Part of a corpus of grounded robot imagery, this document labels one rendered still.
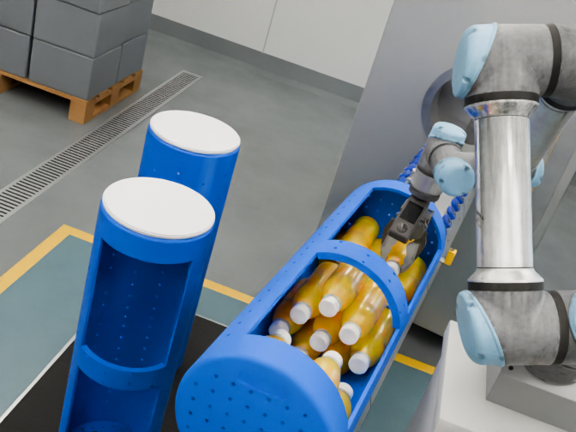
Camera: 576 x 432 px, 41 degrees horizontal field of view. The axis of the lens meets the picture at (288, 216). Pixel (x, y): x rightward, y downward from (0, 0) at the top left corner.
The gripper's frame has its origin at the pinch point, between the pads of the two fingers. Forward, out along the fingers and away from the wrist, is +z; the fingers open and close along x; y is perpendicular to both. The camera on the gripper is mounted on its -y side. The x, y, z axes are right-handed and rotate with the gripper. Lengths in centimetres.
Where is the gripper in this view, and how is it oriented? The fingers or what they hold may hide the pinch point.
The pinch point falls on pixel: (393, 265)
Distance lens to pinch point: 182.0
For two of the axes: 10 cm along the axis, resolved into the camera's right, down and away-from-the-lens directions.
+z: -2.8, 8.4, 4.6
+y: 3.7, -3.4, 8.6
